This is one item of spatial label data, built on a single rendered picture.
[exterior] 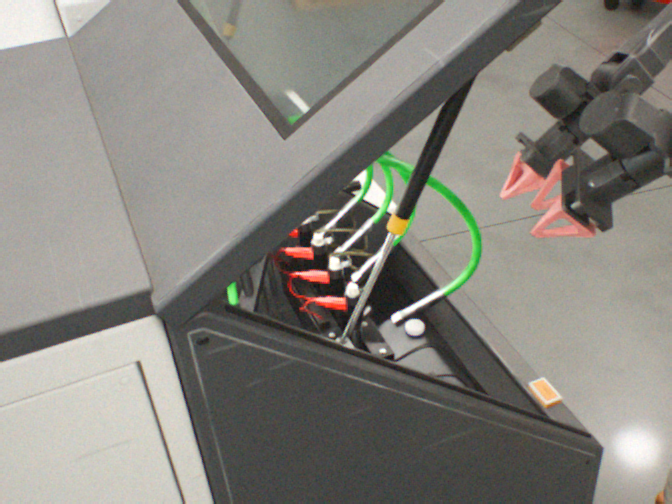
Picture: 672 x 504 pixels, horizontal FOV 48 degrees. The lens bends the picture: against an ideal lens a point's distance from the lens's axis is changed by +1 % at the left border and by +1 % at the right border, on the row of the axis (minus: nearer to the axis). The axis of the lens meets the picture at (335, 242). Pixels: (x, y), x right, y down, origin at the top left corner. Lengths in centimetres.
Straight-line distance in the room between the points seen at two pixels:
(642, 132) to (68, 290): 62
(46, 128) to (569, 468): 88
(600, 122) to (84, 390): 62
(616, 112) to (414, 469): 51
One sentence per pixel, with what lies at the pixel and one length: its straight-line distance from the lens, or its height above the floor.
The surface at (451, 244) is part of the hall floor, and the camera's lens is 319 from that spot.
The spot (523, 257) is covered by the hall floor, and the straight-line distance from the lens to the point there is 314.
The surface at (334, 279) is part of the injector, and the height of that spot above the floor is 108.
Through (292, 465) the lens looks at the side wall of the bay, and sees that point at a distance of 91.
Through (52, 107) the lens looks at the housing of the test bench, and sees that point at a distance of 106.
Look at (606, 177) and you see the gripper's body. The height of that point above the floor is 141.
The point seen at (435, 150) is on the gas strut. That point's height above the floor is 154.
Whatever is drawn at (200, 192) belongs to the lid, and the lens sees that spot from 74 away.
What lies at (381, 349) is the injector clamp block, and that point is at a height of 98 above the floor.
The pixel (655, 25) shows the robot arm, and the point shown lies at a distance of 130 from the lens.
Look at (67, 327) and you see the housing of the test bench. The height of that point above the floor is 148.
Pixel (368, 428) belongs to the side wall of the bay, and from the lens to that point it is 92.
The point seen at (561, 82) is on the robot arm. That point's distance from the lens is 122.
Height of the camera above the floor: 191
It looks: 36 degrees down
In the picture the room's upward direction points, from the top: 5 degrees counter-clockwise
